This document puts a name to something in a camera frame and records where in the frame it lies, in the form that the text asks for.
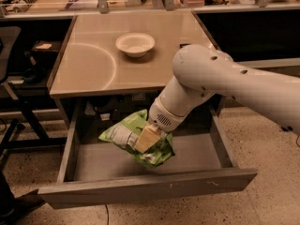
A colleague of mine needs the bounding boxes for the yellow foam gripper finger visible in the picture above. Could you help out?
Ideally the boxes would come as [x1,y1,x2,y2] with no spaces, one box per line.
[134,124,161,153]

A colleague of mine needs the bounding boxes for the green rice chip bag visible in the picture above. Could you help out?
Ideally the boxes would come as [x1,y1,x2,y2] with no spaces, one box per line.
[99,110,174,168]

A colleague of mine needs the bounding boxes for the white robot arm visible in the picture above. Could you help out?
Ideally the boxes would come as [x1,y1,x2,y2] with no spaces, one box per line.
[135,45,300,153]

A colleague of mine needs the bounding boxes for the grey open drawer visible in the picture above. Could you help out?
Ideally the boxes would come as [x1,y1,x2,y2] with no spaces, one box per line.
[39,105,257,209]

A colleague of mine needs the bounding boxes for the grey counter cabinet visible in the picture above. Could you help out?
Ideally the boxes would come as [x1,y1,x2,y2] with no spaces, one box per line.
[50,10,217,123]

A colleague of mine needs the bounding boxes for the white bowl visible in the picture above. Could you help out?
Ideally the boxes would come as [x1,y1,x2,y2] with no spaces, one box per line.
[115,33,155,58]

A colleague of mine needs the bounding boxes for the black box with label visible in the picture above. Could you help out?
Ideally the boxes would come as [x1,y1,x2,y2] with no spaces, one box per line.
[31,40,62,68]

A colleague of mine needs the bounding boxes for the black power adapter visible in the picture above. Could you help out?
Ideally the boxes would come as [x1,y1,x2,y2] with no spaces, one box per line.
[281,127,293,132]

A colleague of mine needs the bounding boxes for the dark shoe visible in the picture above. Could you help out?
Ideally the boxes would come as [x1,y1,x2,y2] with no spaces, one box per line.
[0,189,45,225]

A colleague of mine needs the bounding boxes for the black floor cable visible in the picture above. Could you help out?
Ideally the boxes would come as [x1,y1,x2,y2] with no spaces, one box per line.
[104,203,111,225]

